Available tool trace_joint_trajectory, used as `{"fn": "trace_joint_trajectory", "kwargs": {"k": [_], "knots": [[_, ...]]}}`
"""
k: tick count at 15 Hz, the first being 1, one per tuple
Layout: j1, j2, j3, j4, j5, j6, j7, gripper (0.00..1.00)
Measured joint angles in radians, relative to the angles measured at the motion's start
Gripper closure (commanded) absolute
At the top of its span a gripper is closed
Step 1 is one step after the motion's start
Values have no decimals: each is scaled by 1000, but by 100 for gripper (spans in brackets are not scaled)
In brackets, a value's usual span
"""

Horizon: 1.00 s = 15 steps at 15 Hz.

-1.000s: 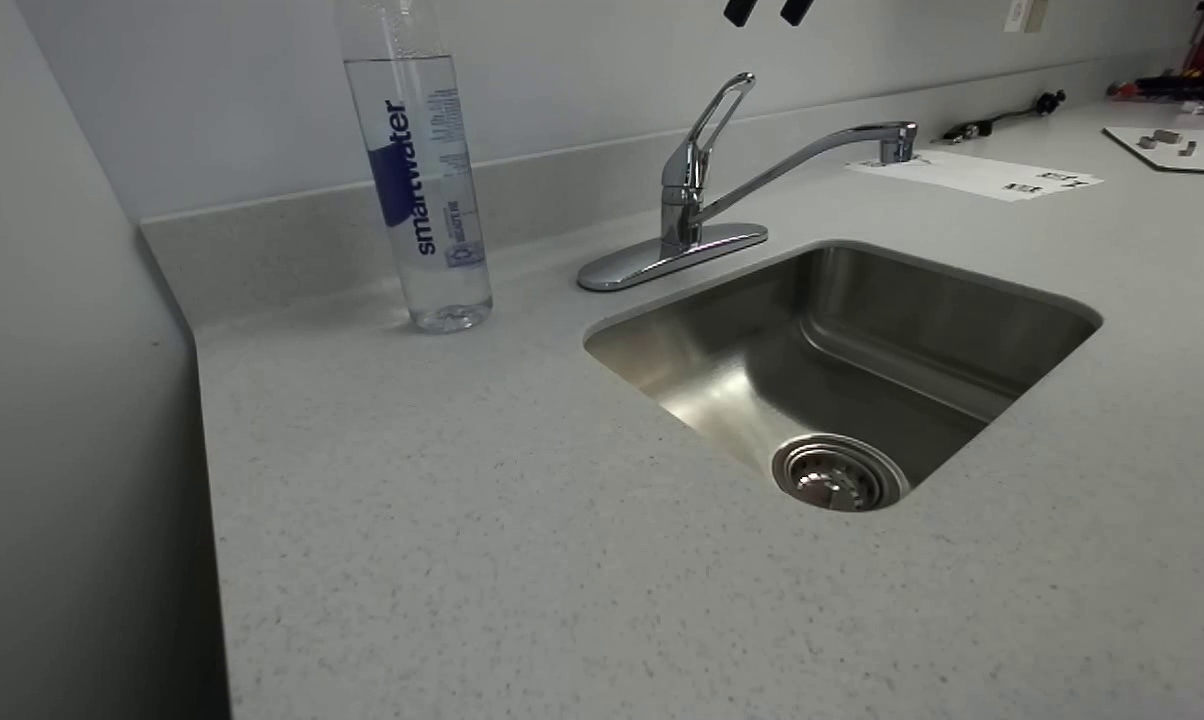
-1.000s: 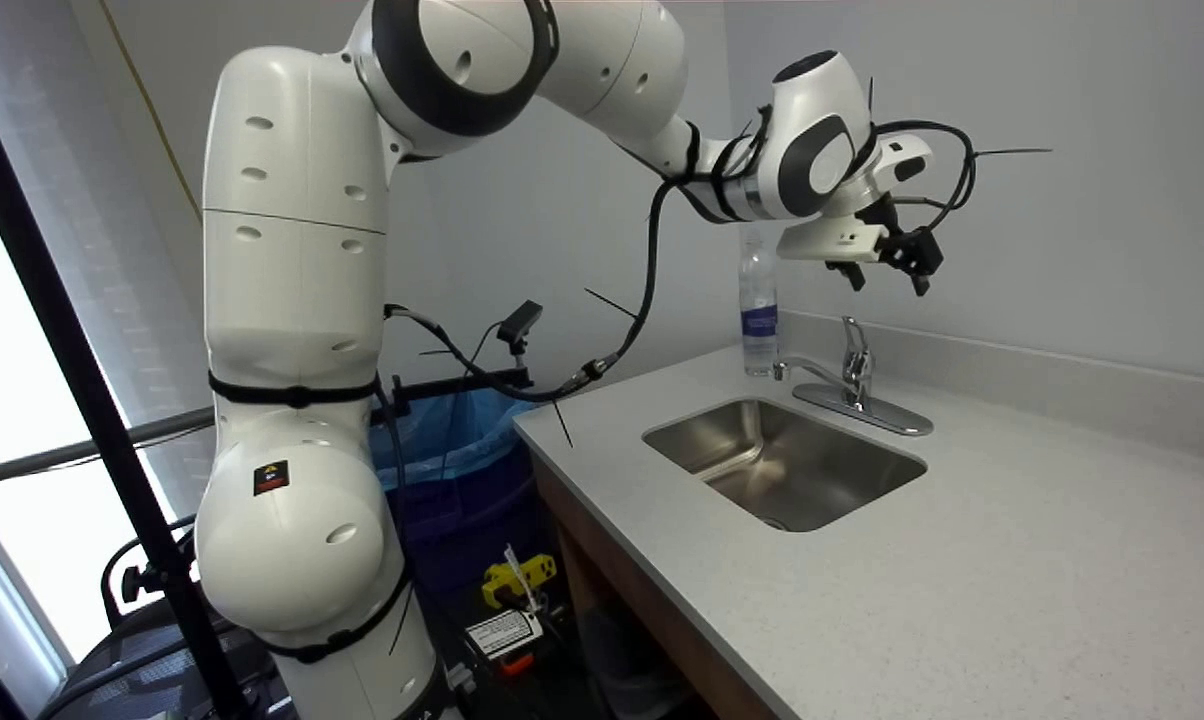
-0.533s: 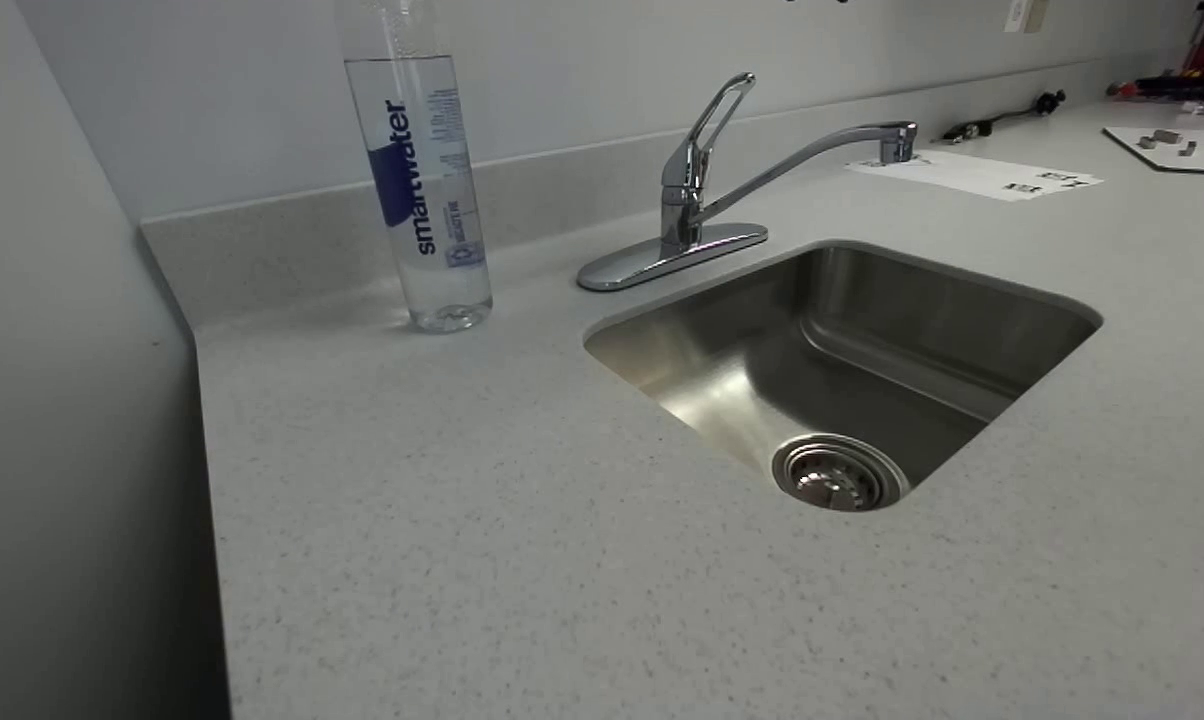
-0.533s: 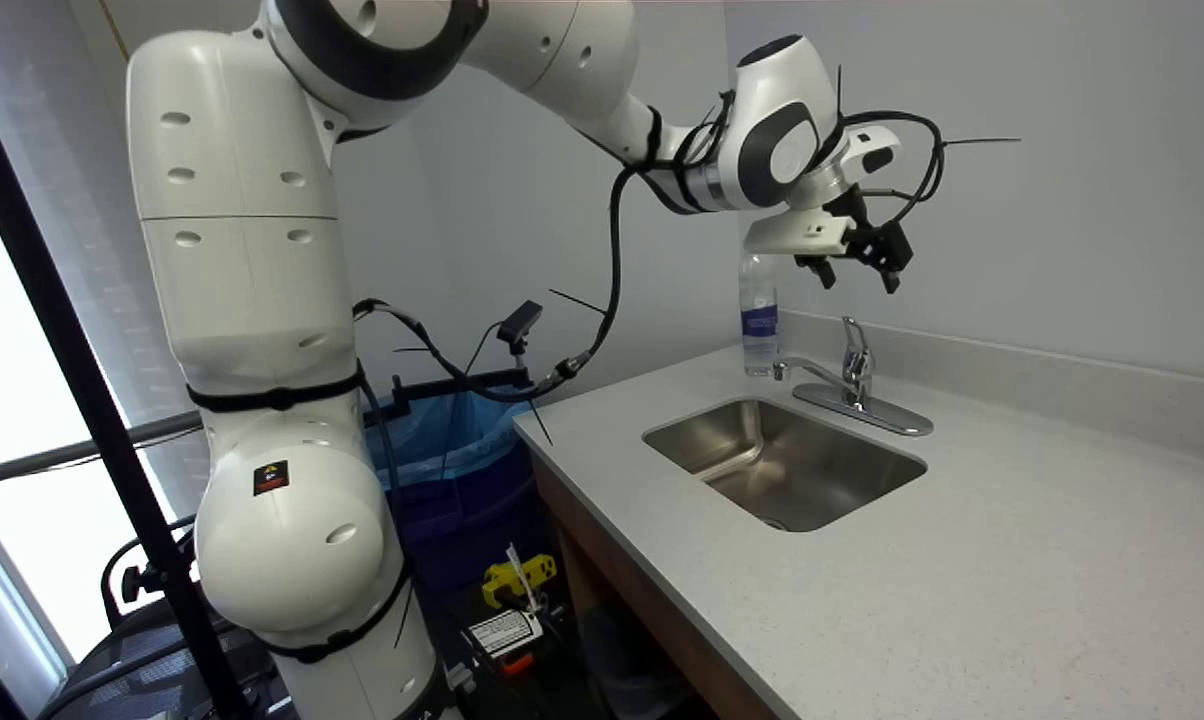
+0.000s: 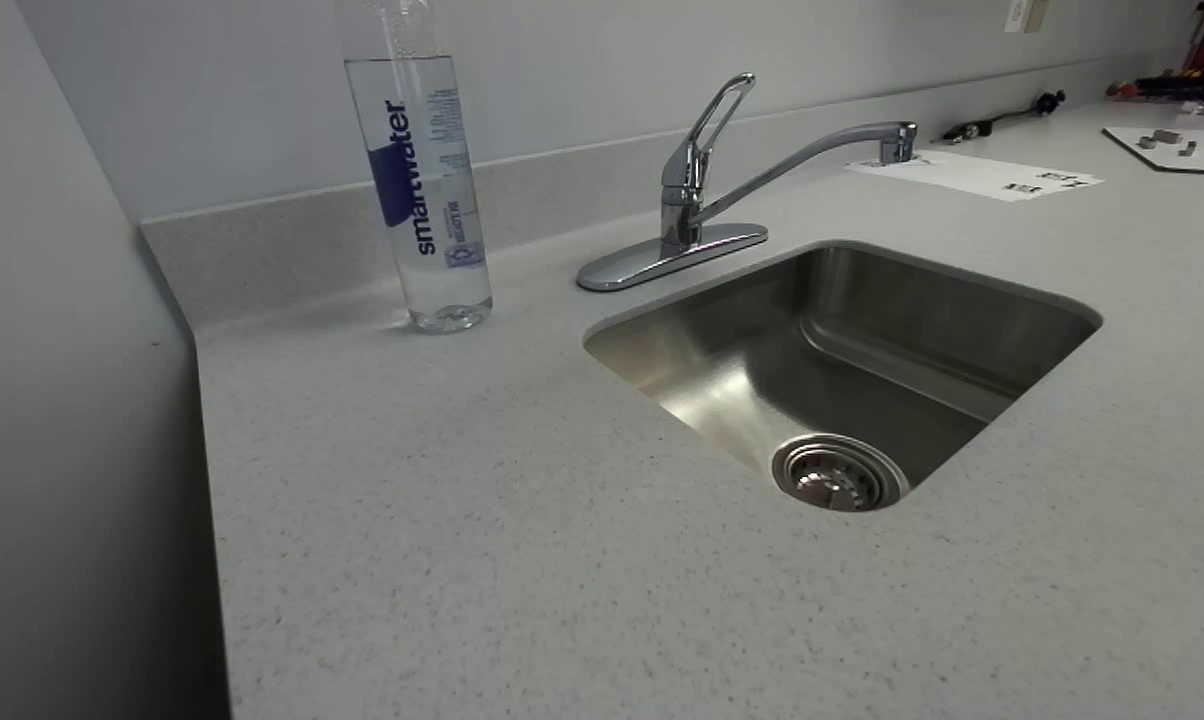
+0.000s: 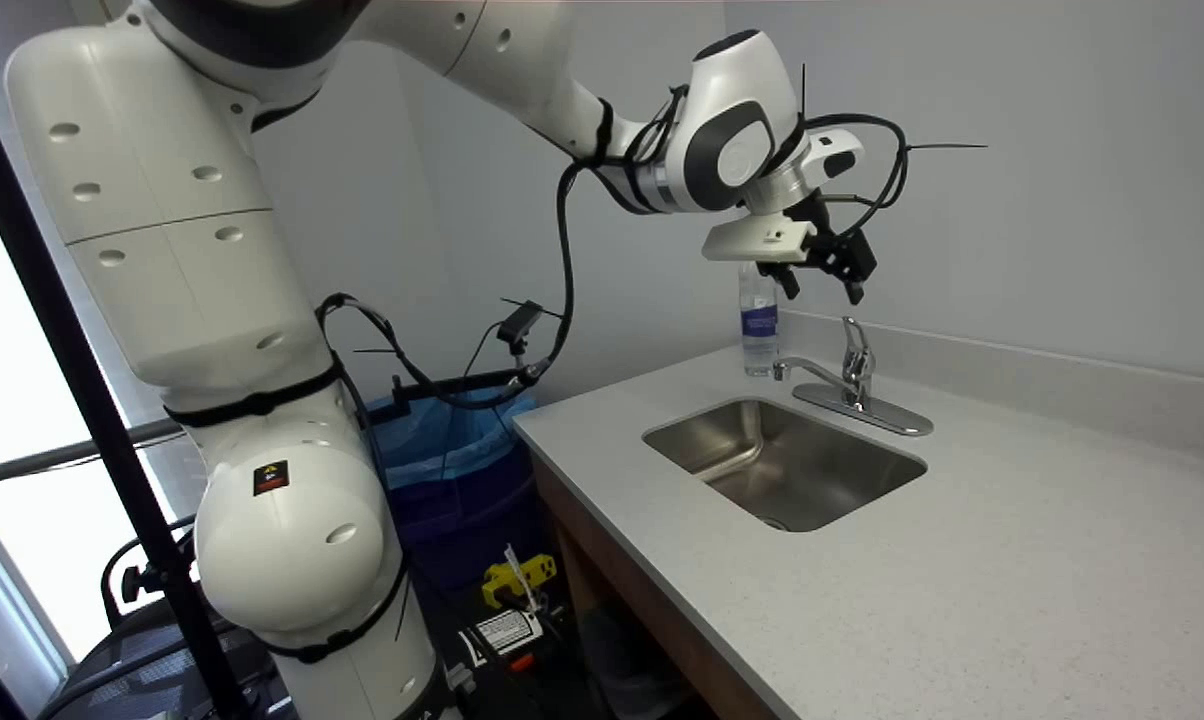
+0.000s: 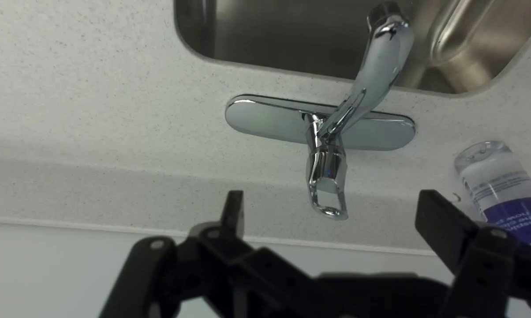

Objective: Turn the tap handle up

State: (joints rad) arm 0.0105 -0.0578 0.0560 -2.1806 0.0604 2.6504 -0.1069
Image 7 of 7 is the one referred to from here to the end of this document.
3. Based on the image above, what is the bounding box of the stainless steel sink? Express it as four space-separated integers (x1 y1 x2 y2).
174 0 531 97

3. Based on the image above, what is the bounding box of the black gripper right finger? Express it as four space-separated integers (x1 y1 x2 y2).
415 187 531 318

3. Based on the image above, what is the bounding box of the chrome tap handle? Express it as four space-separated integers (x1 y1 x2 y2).
302 111 352 222

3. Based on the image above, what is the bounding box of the clear bottle with blue label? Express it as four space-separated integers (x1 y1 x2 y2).
454 137 531 249

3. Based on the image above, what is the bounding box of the chrome faucet with base plate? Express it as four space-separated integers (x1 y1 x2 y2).
225 0 419 151

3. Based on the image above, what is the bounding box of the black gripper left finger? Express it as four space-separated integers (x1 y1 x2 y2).
98 189 325 318

